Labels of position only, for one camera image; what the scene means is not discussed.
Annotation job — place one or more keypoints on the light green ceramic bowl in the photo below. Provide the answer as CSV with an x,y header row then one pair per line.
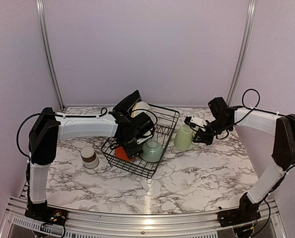
x,y
152,151

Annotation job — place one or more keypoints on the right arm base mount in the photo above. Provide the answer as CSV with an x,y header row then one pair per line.
x,y
246,212

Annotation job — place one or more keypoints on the brown grey metal-lined cup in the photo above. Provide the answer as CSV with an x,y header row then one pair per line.
x,y
89,158

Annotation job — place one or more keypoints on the aluminium frame rail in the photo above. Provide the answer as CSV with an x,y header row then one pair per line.
x,y
85,224

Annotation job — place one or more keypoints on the white square floral plate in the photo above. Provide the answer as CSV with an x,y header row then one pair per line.
x,y
126,105

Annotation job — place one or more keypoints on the light green mug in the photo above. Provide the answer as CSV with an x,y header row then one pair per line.
x,y
183,138

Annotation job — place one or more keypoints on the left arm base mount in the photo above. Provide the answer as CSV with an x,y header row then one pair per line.
x,y
46,214

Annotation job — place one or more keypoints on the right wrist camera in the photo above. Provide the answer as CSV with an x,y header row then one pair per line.
x,y
194,121

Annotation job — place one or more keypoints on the black wire dish rack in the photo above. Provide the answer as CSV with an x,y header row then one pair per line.
x,y
166,122

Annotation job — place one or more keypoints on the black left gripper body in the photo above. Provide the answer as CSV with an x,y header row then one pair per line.
x,y
128,146

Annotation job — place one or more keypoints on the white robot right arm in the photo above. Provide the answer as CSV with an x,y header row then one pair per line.
x,y
277,130

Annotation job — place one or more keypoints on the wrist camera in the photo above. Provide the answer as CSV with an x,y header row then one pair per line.
x,y
146,121
194,121

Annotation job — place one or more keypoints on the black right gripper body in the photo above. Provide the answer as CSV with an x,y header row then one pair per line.
x,y
219,127

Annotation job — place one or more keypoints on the white ceramic bowl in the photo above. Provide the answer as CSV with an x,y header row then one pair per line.
x,y
121,154

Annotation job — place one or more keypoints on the round brown rim floral plate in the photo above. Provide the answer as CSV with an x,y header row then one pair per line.
x,y
141,107

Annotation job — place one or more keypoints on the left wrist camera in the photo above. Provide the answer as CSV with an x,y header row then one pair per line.
x,y
146,121

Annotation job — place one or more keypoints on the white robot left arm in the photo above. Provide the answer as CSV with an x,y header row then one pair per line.
x,y
51,127

